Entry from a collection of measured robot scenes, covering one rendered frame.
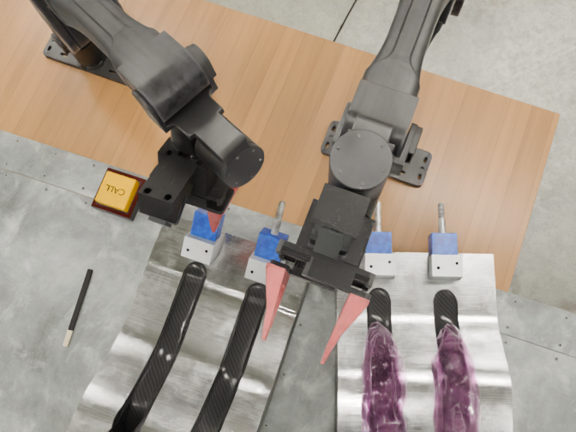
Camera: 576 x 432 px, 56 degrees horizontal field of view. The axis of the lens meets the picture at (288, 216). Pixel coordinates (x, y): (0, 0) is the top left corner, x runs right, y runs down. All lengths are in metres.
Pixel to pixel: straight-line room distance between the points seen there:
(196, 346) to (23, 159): 0.52
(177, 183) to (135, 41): 0.16
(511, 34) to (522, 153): 1.16
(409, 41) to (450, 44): 1.51
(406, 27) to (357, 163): 0.20
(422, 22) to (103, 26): 0.35
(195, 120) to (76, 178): 0.52
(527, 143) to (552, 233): 0.89
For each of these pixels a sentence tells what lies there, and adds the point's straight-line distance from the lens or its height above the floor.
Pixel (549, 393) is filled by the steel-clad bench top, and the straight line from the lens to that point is 1.03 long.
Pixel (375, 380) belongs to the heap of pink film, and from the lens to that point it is 0.85.
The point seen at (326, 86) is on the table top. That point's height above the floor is 0.80.
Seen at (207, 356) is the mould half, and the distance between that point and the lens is 0.89.
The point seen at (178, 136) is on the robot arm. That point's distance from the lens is 0.66.
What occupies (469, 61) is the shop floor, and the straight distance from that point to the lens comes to 2.12.
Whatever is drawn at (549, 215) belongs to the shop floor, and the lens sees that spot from 1.98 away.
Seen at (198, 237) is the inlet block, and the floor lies 0.93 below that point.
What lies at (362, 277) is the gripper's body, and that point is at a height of 1.22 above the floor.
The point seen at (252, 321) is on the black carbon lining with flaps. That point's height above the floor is 0.88.
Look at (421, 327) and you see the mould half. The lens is 0.91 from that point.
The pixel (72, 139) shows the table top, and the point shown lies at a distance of 1.14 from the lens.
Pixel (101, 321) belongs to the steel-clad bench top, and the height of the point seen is 0.80.
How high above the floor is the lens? 1.76
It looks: 75 degrees down
